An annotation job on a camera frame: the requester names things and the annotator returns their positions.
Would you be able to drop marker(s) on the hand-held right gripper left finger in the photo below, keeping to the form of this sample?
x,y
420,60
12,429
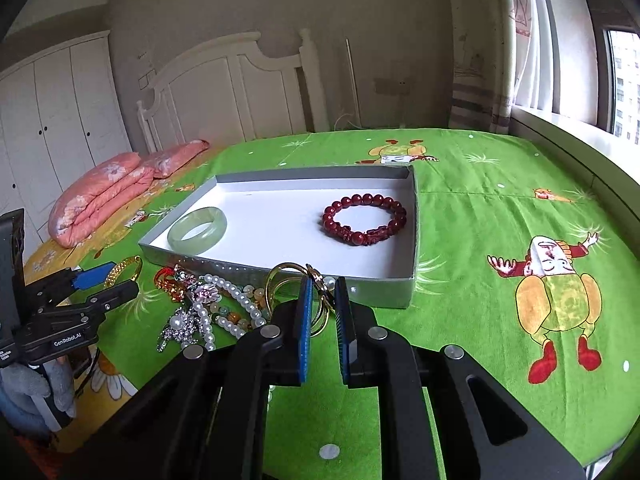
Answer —
x,y
303,330

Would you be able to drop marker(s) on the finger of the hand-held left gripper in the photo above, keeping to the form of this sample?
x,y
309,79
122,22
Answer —
x,y
115,292
95,275

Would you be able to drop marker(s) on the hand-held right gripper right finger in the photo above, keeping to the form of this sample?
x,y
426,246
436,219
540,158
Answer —
x,y
342,330

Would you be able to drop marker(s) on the textured gold bangle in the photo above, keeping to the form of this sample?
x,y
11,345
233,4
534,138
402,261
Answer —
x,y
131,263

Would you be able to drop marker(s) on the thin gold clasp bangle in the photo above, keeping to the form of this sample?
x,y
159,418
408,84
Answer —
x,y
320,280

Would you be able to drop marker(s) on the amber bangle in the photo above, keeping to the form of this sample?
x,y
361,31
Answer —
x,y
272,272

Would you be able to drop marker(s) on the silver rhinestone brooch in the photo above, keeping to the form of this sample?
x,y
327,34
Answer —
x,y
180,327

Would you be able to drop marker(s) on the white jewellery tray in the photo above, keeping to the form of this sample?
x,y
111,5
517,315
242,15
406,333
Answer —
x,y
280,220

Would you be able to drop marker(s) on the person's left hand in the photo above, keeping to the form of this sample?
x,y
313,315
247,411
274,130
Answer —
x,y
30,390

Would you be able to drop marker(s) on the pink floral quilt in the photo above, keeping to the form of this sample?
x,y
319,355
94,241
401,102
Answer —
x,y
100,195

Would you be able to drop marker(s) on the green jade bangle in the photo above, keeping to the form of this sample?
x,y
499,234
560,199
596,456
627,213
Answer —
x,y
175,235

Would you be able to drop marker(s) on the pink floral pillow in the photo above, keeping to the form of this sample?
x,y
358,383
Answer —
x,y
175,157

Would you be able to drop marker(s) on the white wardrobe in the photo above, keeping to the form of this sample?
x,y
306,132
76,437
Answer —
x,y
60,110

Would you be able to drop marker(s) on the green printed bedsheet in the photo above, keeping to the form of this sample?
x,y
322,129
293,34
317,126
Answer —
x,y
475,210

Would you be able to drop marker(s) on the white wooden headboard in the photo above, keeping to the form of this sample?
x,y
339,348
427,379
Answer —
x,y
225,90

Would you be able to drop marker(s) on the white window sill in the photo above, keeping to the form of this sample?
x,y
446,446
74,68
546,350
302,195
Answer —
x,y
575,145

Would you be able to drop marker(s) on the printed beige curtain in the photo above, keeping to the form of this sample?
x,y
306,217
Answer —
x,y
480,60

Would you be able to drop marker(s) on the window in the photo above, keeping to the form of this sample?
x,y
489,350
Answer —
x,y
625,85

